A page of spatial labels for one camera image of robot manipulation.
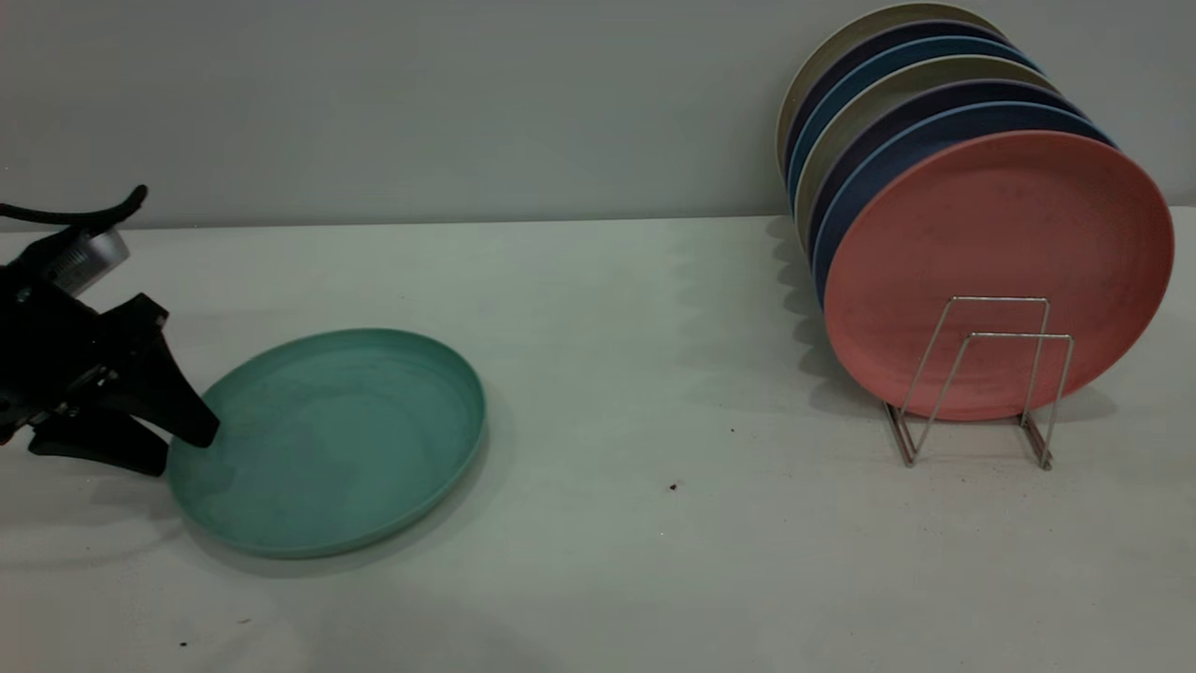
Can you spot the dark purple round plate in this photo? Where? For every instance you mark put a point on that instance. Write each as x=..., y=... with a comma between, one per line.
x=934, y=103
x=934, y=31

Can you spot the silver lens wrist camera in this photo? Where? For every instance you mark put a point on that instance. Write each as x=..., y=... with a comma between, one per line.
x=89, y=257

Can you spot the beige round plate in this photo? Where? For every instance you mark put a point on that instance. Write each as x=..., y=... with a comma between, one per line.
x=934, y=12
x=934, y=75

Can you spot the teal blue round plate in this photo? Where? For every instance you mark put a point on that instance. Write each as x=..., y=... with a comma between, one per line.
x=934, y=50

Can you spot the pink round plate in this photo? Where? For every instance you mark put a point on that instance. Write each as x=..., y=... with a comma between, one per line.
x=990, y=234

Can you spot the green round plate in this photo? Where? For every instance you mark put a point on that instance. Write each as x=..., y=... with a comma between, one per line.
x=336, y=449

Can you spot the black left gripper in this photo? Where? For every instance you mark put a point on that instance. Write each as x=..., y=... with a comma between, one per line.
x=42, y=346

